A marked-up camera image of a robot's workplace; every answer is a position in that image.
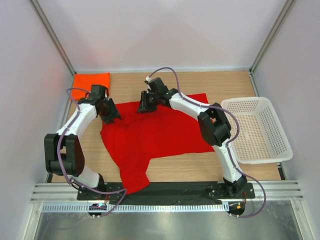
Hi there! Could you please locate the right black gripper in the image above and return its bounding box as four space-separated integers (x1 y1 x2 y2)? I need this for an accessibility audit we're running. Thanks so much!
136 91 159 115

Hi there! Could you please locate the red t shirt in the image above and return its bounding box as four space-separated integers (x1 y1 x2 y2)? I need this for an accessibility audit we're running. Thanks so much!
100 101 214 195

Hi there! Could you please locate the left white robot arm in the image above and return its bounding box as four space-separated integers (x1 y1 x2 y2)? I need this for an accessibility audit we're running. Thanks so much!
44 84 121 200

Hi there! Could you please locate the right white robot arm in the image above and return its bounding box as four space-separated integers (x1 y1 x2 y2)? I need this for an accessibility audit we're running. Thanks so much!
137 77 247 198

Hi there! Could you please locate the folded orange t shirt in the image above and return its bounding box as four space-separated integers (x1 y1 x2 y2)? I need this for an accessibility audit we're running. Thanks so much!
71 72 110 101

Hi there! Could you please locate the white plastic perforated basket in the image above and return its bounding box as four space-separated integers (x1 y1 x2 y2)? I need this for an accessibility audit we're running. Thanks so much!
220 96 293 165

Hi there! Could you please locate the slotted cable duct rail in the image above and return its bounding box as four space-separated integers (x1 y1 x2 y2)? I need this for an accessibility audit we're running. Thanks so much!
42 202 229 213

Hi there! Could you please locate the aluminium frame rail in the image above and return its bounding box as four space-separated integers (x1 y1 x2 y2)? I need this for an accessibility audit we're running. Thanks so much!
30 180 304 203

